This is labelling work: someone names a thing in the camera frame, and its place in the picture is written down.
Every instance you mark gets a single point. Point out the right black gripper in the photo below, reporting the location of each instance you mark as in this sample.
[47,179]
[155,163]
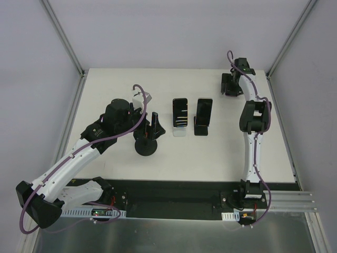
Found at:
[230,86]

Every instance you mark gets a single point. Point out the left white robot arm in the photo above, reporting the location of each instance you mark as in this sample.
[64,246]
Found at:
[48,196]

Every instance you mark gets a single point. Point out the left white cable duct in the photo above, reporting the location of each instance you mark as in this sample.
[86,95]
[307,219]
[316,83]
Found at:
[89,212]

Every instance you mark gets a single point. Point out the right aluminium frame post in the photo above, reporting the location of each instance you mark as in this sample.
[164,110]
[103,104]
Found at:
[309,7]

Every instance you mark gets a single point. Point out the aluminium front rail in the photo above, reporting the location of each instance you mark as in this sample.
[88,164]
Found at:
[292,201]

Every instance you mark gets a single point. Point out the aluminium frame post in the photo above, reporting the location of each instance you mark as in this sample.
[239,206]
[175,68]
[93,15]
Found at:
[309,7]
[62,36]

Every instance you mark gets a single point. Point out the right white cable duct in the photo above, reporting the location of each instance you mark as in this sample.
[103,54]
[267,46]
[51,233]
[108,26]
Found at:
[230,216]

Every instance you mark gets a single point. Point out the white cable duct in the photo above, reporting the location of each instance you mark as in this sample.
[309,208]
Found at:
[230,216]
[89,212]

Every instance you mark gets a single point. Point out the black folding phone stand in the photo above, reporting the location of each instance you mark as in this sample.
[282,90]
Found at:
[200,129]

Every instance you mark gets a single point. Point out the silver metal phone stand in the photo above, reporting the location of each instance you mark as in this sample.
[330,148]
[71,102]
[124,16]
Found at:
[180,131]

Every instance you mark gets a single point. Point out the black round-base phone holder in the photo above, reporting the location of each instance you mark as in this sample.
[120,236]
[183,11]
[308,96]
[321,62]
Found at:
[144,144]

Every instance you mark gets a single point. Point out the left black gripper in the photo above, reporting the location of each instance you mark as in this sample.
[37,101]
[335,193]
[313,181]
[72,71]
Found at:
[147,126]

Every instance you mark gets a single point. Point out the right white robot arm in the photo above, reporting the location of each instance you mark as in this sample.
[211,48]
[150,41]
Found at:
[254,121]

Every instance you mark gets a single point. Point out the black smartphone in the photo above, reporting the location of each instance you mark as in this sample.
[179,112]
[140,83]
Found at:
[180,112]
[203,112]

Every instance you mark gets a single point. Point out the left aluminium frame post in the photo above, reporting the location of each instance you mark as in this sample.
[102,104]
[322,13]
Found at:
[62,36]

